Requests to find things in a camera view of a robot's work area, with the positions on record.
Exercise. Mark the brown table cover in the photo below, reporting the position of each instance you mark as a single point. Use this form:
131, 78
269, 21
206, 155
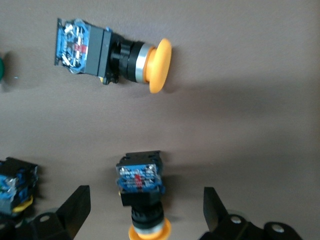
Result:
225, 125

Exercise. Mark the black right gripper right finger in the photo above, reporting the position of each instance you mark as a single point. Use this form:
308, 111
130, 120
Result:
215, 210

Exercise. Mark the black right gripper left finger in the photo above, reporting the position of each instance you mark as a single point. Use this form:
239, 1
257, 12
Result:
72, 215

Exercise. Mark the green push button switch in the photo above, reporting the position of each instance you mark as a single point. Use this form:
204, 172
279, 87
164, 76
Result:
15, 182
1, 66

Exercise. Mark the yellow push button switch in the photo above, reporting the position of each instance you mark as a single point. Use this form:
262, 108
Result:
138, 180
95, 52

